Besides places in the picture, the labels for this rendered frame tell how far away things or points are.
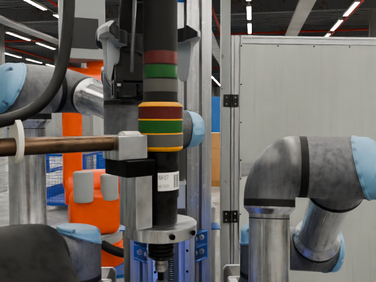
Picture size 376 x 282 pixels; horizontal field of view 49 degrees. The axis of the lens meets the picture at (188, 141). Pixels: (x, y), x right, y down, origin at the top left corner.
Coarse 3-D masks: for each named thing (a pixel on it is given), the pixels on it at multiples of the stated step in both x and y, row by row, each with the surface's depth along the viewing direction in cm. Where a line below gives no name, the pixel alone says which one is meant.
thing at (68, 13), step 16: (64, 0) 33; (64, 16) 33; (64, 32) 33; (64, 48) 33; (64, 64) 33; (48, 96) 32; (16, 112) 31; (32, 112) 32; (16, 128) 31; (16, 160) 31
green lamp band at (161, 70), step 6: (144, 66) 39; (150, 66) 38; (156, 66) 38; (162, 66) 38; (168, 66) 38; (174, 66) 39; (144, 72) 39; (150, 72) 38; (156, 72) 38; (162, 72) 38; (168, 72) 38; (174, 72) 39
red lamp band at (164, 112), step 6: (138, 108) 39; (144, 108) 38; (150, 108) 38; (156, 108) 38; (162, 108) 38; (168, 108) 38; (174, 108) 38; (180, 108) 39; (138, 114) 39; (144, 114) 38; (150, 114) 38; (156, 114) 38; (162, 114) 38; (168, 114) 38; (174, 114) 38; (180, 114) 39
